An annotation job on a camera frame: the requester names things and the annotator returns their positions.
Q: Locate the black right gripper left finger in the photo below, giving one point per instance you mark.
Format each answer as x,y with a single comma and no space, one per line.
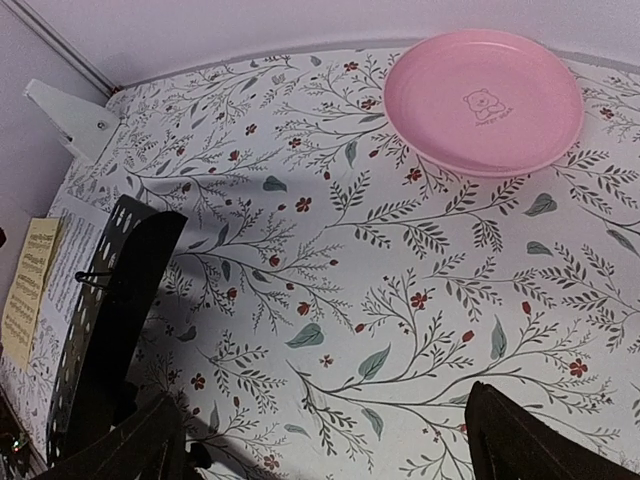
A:
148,445

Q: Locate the black perforated music stand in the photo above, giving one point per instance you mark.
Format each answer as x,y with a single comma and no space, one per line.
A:
91,394

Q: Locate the white metronome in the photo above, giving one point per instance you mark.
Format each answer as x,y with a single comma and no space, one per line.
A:
85,128

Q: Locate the pink plastic plate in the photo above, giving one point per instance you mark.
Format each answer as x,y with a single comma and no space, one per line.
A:
484,103

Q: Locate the yellow sheet music page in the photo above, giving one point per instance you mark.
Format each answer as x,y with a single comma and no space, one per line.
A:
23,329

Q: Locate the left aluminium corner post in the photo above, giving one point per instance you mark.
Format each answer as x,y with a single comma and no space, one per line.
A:
36,23

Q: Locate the white sheet music page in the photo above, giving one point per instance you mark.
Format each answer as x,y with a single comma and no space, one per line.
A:
81,226

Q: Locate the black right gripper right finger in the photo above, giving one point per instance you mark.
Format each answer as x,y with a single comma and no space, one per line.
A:
507,442

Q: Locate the floral patterned table cloth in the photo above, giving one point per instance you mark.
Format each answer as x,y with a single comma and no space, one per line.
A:
334,296

